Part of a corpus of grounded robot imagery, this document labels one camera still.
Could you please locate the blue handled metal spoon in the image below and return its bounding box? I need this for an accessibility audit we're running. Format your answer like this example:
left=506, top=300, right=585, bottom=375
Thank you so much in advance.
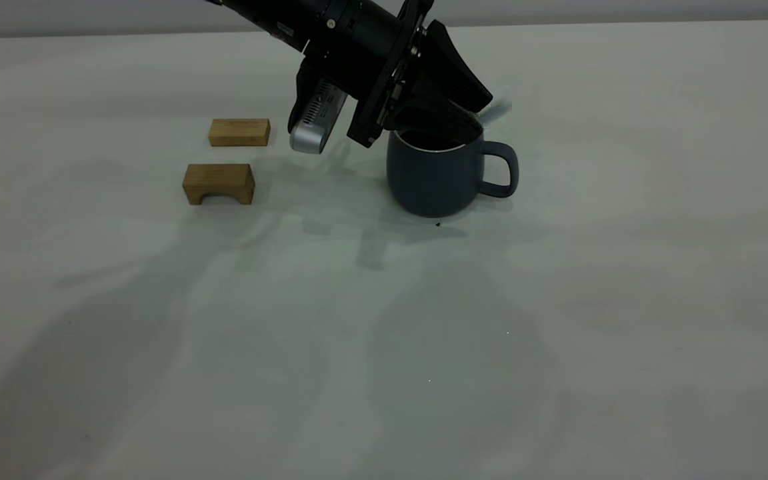
left=481, top=92, right=513, bottom=129

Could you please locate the arched wooden block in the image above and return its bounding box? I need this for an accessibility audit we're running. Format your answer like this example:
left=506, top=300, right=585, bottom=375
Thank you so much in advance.
left=182, top=163, right=256, bottom=206

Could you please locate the dark grey ceramic mug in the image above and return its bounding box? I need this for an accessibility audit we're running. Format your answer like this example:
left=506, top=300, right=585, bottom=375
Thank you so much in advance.
left=386, top=127, right=520, bottom=219

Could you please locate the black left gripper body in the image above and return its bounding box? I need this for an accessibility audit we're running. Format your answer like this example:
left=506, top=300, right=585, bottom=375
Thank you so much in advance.
left=346, top=0, right=438, bottom=149

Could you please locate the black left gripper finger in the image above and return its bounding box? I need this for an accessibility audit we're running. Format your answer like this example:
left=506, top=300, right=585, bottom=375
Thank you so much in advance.
left=423, top=19, right=495, bottom=114
left=383, top=100, right=486, bottom=145

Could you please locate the flat wooden block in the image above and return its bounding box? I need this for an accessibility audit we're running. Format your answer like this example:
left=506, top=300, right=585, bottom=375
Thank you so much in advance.
left=208, top=118, right=271, bottom=147

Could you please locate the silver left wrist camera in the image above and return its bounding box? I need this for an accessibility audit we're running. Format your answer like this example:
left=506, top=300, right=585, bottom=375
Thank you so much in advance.
left=289, top=79, right=349, bottom=155

